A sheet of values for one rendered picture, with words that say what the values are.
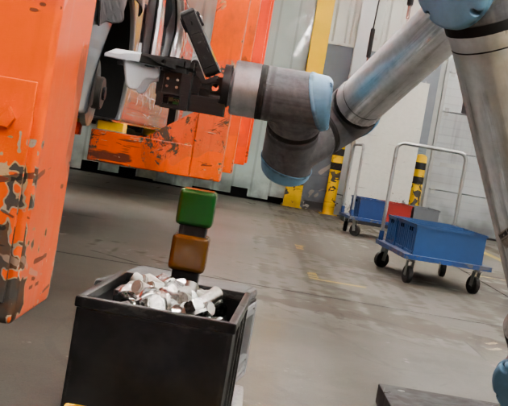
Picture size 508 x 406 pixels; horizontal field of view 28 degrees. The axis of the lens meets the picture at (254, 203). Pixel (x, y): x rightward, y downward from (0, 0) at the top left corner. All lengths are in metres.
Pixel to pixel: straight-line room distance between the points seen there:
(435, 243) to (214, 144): 2.24
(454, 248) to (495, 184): 5.54
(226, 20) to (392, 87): 3.53
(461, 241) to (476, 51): 5.64
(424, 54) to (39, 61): 0.79
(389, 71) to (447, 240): 5.28
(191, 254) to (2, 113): 0.29
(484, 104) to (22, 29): 0.63
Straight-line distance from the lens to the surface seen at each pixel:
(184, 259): 1.10
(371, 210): 10.61
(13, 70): 0.93
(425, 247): 6.85
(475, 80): 1.31
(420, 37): 1.56
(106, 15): 4.33
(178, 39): 7.38
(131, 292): 0.92
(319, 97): 1.62
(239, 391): 1.12
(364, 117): 1.73
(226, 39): 5.13
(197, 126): 5.11
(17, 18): 0.93
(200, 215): 1.09
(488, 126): 1.33
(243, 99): 1.62
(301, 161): 1.71
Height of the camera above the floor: 0.71
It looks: 3 degrees down
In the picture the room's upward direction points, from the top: 10 degrees clockwise
